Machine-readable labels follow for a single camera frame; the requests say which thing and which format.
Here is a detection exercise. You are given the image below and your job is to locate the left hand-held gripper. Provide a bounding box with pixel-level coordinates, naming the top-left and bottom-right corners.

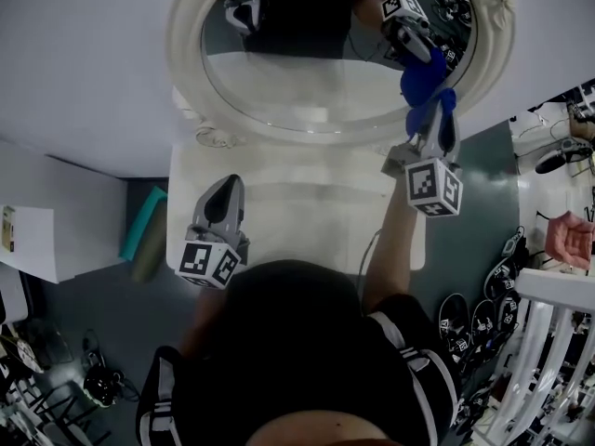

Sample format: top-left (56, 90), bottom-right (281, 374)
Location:
top-left (175, 174), bottom-right (252, 292)

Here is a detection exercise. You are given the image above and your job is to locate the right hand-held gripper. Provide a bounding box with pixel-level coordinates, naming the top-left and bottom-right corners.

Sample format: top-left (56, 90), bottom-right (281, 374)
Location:
top-left (380, 104), bottom-right (465, 218)

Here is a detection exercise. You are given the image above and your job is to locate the blue cloth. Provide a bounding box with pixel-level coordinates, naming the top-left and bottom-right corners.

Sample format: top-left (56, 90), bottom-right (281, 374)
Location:
top-left (403, 87), bottom-right (459, 141)

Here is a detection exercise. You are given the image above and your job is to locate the oval white-framed mirror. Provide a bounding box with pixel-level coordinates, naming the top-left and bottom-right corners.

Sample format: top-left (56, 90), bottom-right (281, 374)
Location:
top-left (165, 0), bottom-right (518, 151)

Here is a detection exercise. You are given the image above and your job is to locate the person's right forearm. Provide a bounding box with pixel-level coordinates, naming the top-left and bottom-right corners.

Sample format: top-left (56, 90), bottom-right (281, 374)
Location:
top-left (362, 186), bottom-right (419, 318)

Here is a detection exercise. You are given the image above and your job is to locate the person's left forearm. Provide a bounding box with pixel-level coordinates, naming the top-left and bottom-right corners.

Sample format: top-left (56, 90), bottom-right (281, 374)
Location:
top-left (180, 288), bottom-right (231, 360)

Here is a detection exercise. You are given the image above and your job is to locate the white dressing table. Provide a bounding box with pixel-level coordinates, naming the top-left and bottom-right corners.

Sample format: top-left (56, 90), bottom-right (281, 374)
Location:
top-left (165, 140), bottom-right (428, 288)

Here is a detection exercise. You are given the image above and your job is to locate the teal rolled mat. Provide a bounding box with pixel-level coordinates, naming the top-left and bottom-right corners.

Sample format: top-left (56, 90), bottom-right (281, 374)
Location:
top-left (118, 186), bottom-right (168, 260)

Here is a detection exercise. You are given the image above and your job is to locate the black studio lamp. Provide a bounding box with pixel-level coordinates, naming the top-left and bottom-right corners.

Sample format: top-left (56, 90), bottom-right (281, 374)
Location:
top-left (534, 137), bottom-right (591, 176)

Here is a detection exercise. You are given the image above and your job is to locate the person's black shirt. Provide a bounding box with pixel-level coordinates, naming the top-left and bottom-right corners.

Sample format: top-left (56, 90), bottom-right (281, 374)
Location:
top-left (135, 258), bottom-right (461, 446)

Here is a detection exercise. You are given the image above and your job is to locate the pink armchair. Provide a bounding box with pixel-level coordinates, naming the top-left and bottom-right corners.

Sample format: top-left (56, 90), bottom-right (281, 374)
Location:
top-left (546, 210), bottom-right (595, 269)

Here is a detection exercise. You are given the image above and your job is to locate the white shelf unit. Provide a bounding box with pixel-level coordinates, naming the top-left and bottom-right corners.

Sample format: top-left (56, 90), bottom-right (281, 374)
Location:
top-left (471, 267), bottom-right (595, 446)

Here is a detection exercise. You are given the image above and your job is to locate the white cardboard box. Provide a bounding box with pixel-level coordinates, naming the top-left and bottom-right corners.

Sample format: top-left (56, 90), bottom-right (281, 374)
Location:
top-left (0, 204), bottom-right (61, 285)

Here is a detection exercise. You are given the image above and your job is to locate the glossy black helmet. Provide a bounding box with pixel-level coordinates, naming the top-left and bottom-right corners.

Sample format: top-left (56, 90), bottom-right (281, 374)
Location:
top-left (83, 367), bottom-right (117, 407)

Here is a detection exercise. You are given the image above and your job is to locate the white appliance with black band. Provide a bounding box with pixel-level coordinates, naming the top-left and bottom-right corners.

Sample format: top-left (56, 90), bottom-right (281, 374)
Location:
top-left (0, 262), bottom-right (29, 324)

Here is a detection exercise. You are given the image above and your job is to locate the person's face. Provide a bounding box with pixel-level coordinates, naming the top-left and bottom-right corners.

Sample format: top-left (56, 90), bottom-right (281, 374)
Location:
top-left (245, 411), bottom-right (387, 446)

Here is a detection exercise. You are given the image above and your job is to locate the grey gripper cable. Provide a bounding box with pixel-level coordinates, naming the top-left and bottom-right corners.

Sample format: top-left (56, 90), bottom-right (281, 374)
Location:
top-left (355, 229), bottom-right (383, 292)

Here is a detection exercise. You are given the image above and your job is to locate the striped black backpack strap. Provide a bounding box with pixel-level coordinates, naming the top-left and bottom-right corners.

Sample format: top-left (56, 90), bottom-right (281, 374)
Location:
top-left (369, 311), bottom-right (459, 436)
top-left (135, 346), bottom-right (187, 446)

